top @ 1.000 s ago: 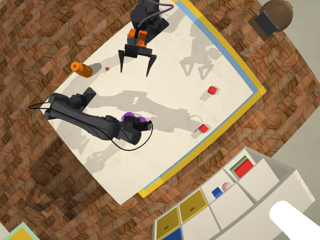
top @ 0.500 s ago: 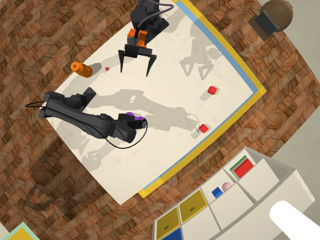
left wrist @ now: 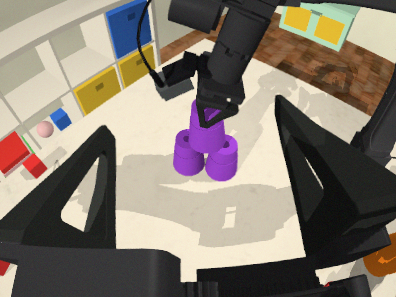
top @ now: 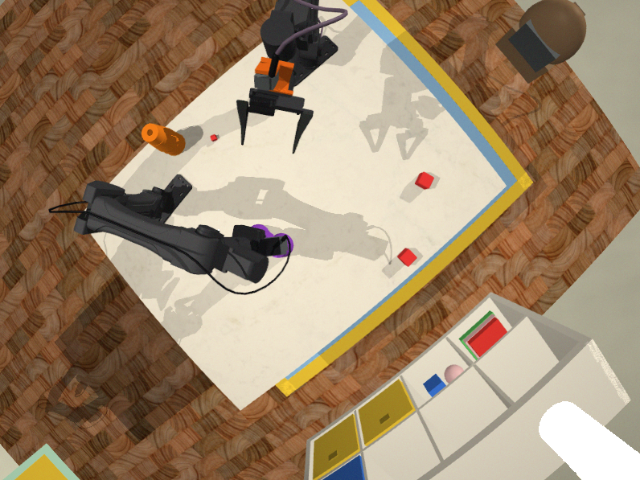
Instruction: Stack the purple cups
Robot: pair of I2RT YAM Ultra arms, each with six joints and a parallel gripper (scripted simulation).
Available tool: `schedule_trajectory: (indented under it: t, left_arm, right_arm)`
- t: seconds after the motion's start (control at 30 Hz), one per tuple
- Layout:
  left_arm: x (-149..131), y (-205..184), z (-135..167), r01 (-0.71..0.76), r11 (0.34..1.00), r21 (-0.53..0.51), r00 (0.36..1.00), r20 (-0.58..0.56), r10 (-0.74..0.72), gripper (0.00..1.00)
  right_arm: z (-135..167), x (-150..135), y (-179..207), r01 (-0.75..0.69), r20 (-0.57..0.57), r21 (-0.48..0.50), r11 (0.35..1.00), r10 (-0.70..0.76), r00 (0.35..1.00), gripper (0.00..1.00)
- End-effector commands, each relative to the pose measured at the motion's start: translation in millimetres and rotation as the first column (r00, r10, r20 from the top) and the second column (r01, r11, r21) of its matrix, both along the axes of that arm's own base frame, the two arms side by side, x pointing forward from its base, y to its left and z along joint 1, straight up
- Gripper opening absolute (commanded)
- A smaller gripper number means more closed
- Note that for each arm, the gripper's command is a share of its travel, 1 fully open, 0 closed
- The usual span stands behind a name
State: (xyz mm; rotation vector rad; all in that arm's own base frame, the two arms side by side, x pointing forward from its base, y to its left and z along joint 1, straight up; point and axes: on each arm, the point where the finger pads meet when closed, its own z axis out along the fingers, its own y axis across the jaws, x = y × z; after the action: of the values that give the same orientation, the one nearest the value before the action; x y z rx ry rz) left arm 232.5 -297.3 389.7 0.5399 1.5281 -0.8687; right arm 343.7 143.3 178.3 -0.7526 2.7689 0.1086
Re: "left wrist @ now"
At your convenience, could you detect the purple cup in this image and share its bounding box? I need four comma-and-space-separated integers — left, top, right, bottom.
205, 134, 238, 181
173, 129, 205, 176
189, 99, 226, 154

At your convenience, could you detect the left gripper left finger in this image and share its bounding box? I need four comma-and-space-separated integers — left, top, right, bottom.
0, 125, 116, 249

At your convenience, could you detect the orange cup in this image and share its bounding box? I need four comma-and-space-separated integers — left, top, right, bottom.
381, 232, 396, 271
372, 250, 396, 274
363, 254, 386, 277

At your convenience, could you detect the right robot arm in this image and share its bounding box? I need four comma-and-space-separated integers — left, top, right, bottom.
154, 0, 396, 167

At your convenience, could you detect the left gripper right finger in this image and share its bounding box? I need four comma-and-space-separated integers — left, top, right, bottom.
274, 95, 396, 256

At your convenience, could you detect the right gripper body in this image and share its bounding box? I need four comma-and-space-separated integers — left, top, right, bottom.
162, 37, 255, 109

